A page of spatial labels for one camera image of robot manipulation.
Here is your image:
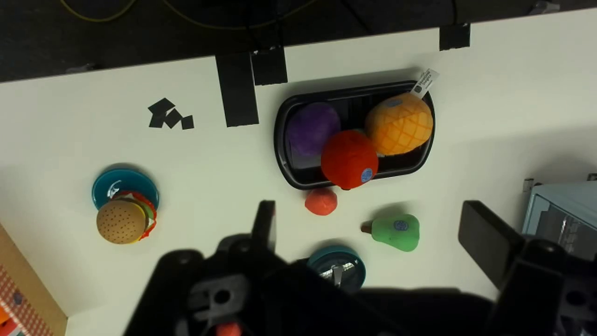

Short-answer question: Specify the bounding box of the cardboard box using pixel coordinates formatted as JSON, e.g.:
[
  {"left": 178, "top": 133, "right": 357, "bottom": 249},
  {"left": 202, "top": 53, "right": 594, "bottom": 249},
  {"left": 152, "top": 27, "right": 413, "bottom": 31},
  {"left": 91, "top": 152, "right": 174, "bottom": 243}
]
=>
[{"left": 0, "top": 227, "right": 66, "bottom": 336}]

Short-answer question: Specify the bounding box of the purple plush ball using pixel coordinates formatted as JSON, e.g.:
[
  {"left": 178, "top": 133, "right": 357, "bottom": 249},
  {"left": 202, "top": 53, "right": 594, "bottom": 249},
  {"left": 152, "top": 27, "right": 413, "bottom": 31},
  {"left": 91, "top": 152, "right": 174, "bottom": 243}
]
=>
[{"left": 285, "top": 103, "right": 341, "bottom": 169}]

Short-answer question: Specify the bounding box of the orange plush pineapple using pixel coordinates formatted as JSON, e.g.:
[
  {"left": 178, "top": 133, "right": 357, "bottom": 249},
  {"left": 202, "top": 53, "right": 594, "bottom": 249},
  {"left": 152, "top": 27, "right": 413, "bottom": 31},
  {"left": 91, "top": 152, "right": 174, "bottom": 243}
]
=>
[{"left": 365, "top": 94, "right": 434, "bottom": 158}]

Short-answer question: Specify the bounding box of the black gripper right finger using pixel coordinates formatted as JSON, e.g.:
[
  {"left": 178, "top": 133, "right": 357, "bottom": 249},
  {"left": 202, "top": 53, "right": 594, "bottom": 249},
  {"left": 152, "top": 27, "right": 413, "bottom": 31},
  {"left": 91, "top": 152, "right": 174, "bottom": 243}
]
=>
[{"left": 456, "top": 200, "right": 523, "bottom": 288}]

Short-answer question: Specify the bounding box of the red plush apple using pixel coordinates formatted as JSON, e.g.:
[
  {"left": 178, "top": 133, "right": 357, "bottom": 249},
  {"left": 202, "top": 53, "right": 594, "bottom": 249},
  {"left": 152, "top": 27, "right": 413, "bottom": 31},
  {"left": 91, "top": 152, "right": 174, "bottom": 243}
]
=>
[{"left": 320, "top": 131, "right": 378, "bottom": 191}]

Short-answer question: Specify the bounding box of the blue toy pan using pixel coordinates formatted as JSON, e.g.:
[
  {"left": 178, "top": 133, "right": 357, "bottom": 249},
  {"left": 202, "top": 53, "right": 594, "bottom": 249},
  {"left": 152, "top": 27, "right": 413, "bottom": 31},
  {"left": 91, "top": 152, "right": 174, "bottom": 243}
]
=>
[{"left": 307, "top": 245, "right": 365, "bottom": 288}]

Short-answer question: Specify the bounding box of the light blue toy oven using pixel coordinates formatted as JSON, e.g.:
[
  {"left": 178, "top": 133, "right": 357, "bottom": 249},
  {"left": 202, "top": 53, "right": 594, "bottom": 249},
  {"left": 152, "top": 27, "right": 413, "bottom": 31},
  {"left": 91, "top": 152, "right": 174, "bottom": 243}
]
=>
[{"left": 521, "top": 180, "right": 597, "bottom": 260}]

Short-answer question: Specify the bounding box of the plush toy hamburger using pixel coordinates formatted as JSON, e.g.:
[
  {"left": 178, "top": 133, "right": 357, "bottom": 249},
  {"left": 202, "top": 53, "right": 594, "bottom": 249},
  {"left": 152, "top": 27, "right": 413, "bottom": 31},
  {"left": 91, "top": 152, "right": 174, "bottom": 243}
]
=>
[{"left": 96, "top": 195, "right": 156, "bottom": 245}]

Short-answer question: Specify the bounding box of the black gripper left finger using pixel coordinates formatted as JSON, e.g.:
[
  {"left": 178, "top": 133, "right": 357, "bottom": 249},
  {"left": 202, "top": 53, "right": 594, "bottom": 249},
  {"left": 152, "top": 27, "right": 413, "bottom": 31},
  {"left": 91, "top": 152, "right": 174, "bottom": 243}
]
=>
[{"left": 249, "top": 200, "right": 275, "bottom": 251}]

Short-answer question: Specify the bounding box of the black plastic tray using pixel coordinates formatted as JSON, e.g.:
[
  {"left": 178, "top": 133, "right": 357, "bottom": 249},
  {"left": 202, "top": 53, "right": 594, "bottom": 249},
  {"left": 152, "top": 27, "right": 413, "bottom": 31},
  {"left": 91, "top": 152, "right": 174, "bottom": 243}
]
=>
[{"left": 273, "top": 81, "right": 434, "bottom": 191}]

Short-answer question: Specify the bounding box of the green plush pear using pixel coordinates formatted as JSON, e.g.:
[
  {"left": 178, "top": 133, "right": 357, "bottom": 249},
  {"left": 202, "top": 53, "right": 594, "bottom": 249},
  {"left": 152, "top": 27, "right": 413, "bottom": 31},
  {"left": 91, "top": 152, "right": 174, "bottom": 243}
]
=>
[{"left": 359, "top": 214, "right": 419, "bottom": 253}]

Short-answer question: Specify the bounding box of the small red plush tomato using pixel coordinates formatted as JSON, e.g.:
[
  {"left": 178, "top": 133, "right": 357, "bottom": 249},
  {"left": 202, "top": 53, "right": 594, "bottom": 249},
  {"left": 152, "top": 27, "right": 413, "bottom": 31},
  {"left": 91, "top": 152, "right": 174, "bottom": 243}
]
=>
[{"left": 303, "top": 189, "right": 337, "bottom": 217}]

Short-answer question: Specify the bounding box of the small blue plate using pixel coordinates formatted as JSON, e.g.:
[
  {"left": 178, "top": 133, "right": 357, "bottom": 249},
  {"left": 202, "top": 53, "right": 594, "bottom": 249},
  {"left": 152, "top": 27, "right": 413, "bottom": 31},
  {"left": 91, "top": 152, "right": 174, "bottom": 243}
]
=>
[{"left": 91, "top": 165, "right": 160, "bottom": 208}]

